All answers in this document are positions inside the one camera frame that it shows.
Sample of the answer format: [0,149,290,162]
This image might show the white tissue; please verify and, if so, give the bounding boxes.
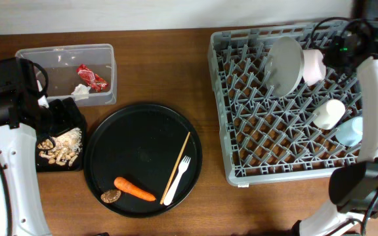
[71,84,91,101]

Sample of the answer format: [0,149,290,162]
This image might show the pink bowl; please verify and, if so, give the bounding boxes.
[303,49,326,86]

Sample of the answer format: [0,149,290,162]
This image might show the red snack wrapper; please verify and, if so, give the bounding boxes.
[76,64,108,92]

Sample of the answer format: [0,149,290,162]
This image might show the grey plate with food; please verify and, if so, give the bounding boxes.
[264,37,305,98]

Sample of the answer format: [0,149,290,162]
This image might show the white cup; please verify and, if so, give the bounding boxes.
[313,99,346,130]

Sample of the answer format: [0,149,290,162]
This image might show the light blue cup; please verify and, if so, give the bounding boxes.
[335,116,363,146]

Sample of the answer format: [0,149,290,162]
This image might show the orange carrot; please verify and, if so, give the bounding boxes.
[114,177,156,202]

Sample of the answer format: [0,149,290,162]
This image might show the brown cookie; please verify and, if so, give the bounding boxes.
[100,189,121,204]

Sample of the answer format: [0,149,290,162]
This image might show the wooden chopstick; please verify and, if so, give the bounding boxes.
[160,132,191,205]

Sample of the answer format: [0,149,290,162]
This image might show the white plastic fork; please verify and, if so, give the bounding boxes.
[163,155,191,206]

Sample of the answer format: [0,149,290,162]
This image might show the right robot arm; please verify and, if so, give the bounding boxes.
[290,1,378,235]

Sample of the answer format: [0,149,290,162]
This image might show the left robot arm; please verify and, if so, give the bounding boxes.
[0,57,87,235]

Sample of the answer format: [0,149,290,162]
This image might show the grey dishwasher rack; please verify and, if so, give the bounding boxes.
[208,22,363,187]

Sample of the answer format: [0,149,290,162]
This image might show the pile of food scraps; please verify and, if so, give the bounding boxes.
[37,128,82,167]

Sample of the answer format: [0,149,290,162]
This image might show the clear plastic bin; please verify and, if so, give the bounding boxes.
[15,44,117,107]

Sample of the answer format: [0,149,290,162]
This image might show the black rectangular tray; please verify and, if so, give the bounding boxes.
[34,98,88,173]

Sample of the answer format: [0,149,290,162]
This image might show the black round tray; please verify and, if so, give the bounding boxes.
[83,103,203,218]

